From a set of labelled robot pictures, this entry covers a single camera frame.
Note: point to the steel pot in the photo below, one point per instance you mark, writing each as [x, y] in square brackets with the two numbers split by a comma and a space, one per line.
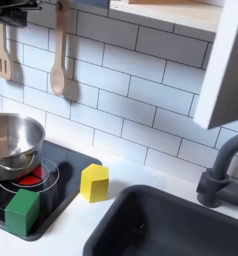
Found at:
[11, 160]

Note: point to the green block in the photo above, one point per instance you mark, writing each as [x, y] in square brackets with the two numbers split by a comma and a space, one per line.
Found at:
[19, 216]

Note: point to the slotted wooden spatula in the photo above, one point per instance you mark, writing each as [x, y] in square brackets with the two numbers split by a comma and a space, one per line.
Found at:
[1, 61]

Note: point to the wooden spoon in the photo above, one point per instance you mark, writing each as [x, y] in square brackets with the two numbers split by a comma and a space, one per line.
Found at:
[59, 75]

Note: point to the light wooden shelf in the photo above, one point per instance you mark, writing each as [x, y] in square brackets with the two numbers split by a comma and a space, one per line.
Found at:
[171, 15]

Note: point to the black stove top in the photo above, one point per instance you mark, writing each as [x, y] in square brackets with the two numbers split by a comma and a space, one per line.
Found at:
[71, 173]

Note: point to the yellow block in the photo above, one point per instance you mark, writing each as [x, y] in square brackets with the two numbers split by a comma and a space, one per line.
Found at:
[94, 186]

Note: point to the white cabinet side panel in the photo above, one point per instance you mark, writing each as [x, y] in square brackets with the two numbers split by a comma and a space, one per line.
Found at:
[226, 66]

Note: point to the dark grey tap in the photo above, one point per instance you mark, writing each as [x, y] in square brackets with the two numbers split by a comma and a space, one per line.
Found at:
[212, 186]

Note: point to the dark grey sink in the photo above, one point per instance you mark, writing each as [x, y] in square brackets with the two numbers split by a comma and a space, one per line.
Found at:
[164, 226]

